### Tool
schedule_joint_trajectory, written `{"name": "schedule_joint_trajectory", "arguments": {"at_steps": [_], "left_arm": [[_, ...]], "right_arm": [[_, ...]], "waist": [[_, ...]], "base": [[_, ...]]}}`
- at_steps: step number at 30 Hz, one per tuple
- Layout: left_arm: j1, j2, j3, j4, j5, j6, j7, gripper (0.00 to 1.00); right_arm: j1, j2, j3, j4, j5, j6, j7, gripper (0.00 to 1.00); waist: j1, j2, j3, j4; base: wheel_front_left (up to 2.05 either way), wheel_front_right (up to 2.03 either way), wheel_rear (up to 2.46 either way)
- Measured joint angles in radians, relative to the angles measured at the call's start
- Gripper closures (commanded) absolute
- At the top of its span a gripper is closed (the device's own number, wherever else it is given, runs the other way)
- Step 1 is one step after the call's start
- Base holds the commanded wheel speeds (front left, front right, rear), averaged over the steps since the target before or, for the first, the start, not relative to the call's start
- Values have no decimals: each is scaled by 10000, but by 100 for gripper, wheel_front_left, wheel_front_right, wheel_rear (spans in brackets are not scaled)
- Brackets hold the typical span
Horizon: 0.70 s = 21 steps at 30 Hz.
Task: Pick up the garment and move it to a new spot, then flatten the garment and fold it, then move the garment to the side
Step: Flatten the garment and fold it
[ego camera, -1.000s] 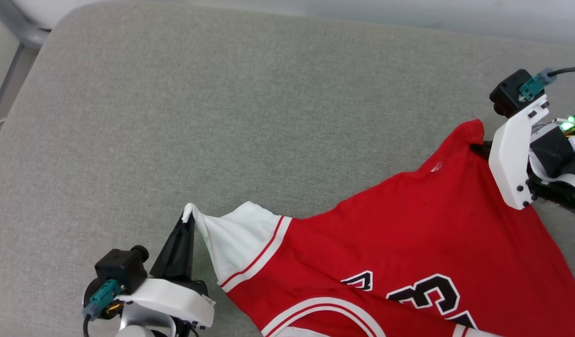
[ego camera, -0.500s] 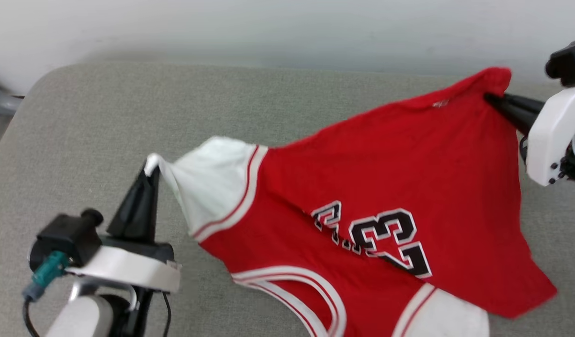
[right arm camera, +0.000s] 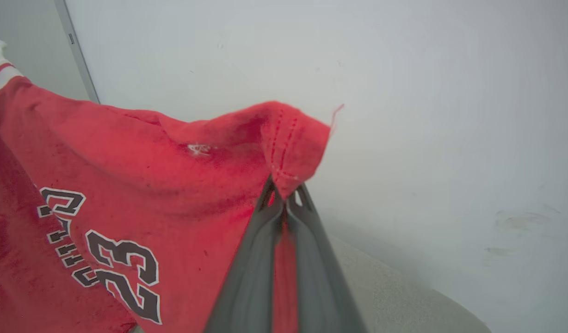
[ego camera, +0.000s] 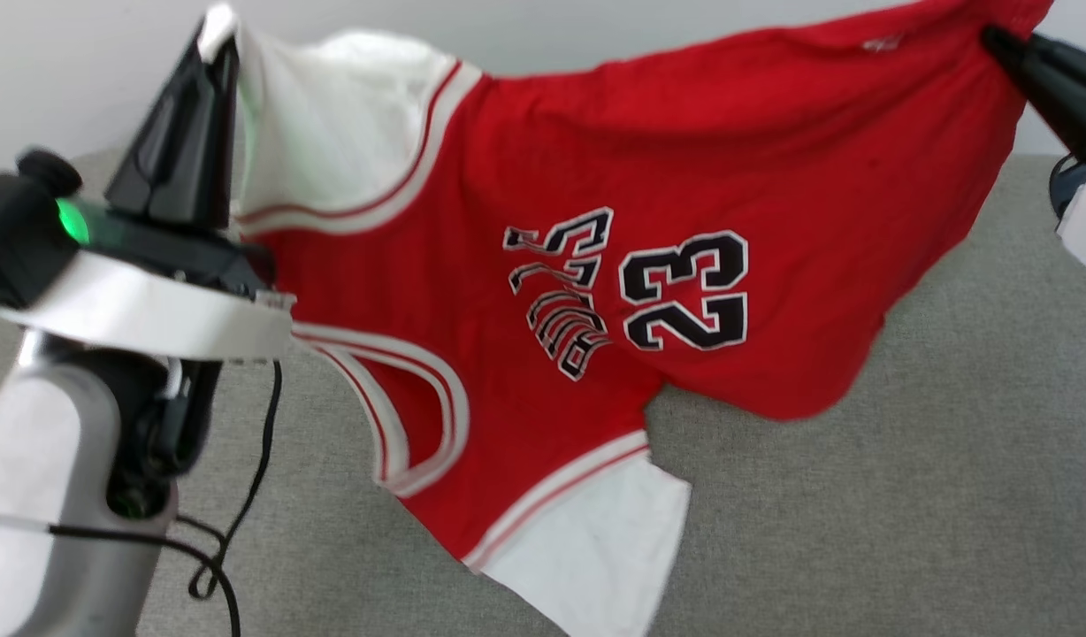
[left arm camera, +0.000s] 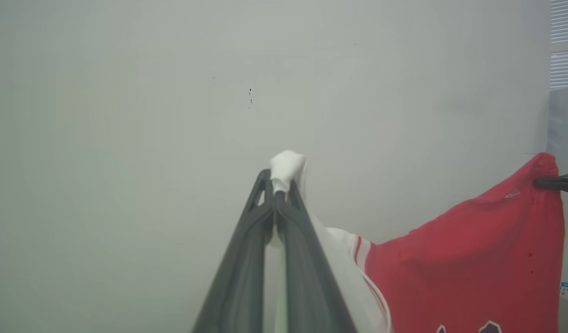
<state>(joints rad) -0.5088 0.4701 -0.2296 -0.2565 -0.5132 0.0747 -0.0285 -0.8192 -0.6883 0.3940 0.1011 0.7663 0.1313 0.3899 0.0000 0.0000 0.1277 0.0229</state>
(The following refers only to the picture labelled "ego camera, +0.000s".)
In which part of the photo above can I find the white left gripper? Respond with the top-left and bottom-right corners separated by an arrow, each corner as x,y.
0,19 -> 296,362

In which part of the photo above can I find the red white basketball jersey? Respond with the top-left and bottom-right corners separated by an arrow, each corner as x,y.
198,0 -> 1057,637

